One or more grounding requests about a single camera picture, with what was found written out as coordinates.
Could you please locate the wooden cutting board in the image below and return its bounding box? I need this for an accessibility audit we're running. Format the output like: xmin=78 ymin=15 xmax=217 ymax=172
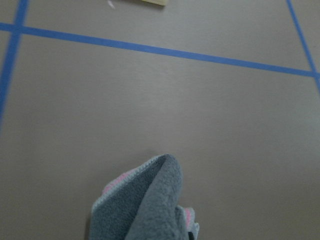
xmin=142 ymin=0 xmax=168 ymax=6

